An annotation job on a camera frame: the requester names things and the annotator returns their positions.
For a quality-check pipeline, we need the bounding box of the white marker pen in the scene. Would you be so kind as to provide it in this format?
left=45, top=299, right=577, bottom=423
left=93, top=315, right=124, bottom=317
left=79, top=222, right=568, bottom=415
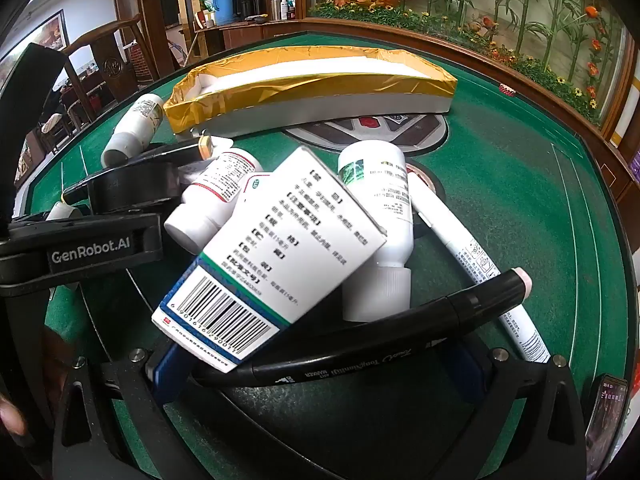
left=407, top=172, right=552, bottom=363

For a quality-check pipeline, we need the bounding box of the artificial flower display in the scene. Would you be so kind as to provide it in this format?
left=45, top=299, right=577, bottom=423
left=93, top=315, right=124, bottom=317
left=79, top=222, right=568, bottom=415
left=307, top=0, right=628, bottom=123

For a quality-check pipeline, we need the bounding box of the white bottle red label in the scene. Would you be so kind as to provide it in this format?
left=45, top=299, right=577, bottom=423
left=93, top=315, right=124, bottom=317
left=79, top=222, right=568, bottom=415
left=164, top=149, right=264, bottom=256

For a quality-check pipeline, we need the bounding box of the grey plastic bottle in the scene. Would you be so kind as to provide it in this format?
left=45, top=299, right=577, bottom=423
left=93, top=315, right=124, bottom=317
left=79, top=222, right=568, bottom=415
left=336, top=140, right=416, bottom=322

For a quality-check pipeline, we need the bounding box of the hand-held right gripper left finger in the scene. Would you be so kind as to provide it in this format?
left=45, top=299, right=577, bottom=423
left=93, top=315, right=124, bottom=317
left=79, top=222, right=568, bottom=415
left=52, top=339, right=241, bottom=480

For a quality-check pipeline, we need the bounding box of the blue thermos jug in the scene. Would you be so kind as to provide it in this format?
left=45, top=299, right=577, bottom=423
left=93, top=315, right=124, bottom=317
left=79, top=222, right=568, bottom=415
left=211, top=0, right=239, bottom=26

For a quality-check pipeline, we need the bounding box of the smartphone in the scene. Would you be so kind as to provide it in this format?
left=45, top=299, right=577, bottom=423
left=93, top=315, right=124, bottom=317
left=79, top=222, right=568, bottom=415
left=582, top=374, right=629, bottom=480

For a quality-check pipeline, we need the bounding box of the round table control panel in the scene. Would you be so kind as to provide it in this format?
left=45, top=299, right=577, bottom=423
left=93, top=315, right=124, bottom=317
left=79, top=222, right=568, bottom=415
left=282, top=111, right=447, bottom=152

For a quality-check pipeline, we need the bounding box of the white bottle pale label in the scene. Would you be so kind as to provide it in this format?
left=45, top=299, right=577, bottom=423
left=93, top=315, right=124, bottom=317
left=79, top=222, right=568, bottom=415
left=100, top=94, right=166, bottom=167

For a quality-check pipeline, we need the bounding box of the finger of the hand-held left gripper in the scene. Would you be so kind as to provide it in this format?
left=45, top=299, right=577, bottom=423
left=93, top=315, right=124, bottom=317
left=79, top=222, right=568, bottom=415
left=87, top=160, right=185, bottom=217

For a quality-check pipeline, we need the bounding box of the white blue medicine box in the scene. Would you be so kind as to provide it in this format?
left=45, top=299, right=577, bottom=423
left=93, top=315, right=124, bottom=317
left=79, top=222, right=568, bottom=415
left=151, top=146, right=388, bottom=373

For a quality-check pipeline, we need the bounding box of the wooden sideboard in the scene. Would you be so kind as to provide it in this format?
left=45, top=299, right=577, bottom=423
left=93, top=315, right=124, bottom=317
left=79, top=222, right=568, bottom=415
left=192, top=16, right=307, bottom=63

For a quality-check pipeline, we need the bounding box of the gold-taped white foam tray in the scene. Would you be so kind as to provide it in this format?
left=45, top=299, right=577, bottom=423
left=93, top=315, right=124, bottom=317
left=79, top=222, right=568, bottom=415
left=164, top=45, right=458, bottom=136

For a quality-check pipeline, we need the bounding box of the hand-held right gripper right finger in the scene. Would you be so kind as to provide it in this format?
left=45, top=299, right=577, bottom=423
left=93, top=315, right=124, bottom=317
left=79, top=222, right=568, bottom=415
left=419, top=334, right=587, bottom=480

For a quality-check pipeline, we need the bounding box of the black marker pink cap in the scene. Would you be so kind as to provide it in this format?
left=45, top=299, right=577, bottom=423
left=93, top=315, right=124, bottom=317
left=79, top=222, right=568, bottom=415
left=192, top=267, right=532, bottom=388

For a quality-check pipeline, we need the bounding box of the wooden chair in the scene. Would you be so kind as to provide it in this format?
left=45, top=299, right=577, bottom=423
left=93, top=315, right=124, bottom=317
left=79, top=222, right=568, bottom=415
left=60, top=14, right=151, bottom=121

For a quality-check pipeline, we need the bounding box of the framed wall picture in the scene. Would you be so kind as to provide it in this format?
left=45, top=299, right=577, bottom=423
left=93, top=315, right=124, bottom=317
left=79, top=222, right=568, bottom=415
left=0, top=9, right=69, bottom=88

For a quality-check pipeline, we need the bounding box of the person's left hand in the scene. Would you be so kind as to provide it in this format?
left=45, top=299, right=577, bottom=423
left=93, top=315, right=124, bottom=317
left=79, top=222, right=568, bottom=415
left=0, top=394, right=28, bottom=437

